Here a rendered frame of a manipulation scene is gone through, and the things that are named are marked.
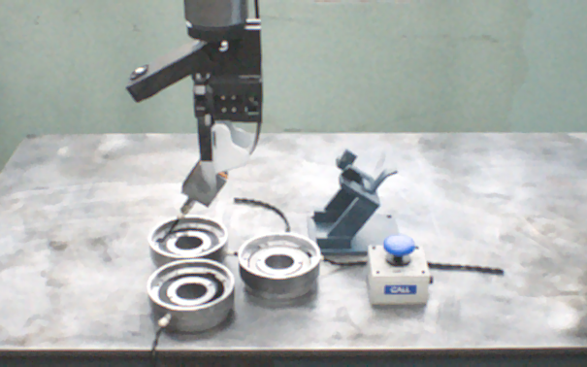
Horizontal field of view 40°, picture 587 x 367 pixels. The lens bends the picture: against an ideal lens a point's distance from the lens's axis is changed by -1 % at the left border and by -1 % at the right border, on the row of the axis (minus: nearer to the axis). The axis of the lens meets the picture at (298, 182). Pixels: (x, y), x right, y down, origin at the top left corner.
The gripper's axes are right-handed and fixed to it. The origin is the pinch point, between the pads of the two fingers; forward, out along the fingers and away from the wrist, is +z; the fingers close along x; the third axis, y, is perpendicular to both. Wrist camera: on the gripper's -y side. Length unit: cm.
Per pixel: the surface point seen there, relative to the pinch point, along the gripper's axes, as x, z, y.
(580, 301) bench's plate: -10.4, 13.4, 46.8
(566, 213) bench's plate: 12, 13, 52
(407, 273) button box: -10.0, 8.8, 24.5
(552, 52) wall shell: 154, 37, 97
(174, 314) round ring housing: -15.8, 10.0, -3.4
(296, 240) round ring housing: -0.3, 9.8, 11.2
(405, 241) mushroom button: -7.4, 5.9, 24.5
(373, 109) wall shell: 155, 57, 40
